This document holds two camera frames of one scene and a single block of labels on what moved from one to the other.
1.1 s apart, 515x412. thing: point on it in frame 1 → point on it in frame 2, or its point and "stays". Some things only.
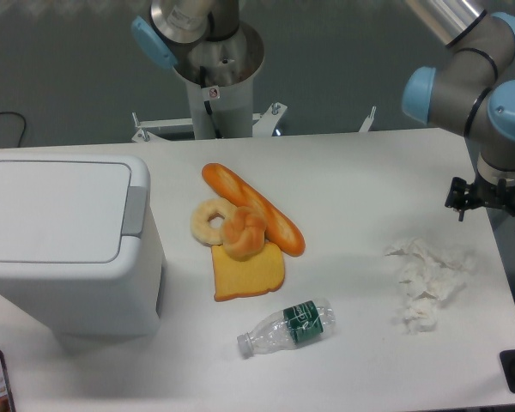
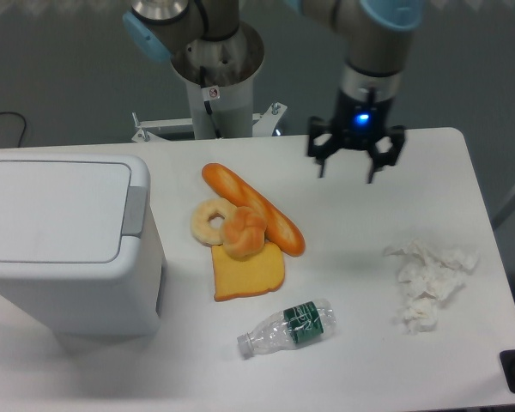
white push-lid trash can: x=76 y=237 stays
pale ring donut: x=201 y=215 stays
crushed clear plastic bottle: x=289 y=328 stays
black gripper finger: x=459 y=196 → x=319 y=126
